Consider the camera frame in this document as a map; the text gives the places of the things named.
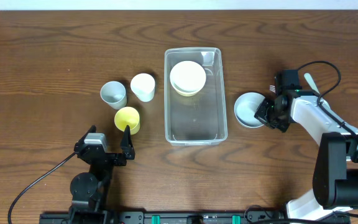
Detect white plastic fork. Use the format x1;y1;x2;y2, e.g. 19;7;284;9
269;85;276;93

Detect grey cup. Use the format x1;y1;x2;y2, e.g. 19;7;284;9
100;81;127;110

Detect white cup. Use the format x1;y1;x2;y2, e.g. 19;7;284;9
131;73;155;102

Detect yellow bowl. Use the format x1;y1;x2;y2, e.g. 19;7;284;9
174;87;199;97

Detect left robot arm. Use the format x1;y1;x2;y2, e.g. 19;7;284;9
68;126;135;223

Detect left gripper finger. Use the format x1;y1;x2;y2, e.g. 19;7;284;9
120;125;134;153
78;125;96;144

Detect grey bowl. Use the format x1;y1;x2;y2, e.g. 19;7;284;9
234;92;265;128

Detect clear plastic container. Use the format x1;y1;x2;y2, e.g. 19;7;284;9
164;47;227;146

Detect white bowl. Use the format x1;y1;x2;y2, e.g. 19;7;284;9
170;61;206;91

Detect yellow cup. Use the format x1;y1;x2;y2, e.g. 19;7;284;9
114;106;140;135

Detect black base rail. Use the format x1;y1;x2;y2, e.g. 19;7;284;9
39;209;287;224

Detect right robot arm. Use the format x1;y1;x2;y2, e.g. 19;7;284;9
254;90;358;222

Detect pale blue plastic spoon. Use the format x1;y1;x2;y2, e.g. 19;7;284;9
304;73;320;94

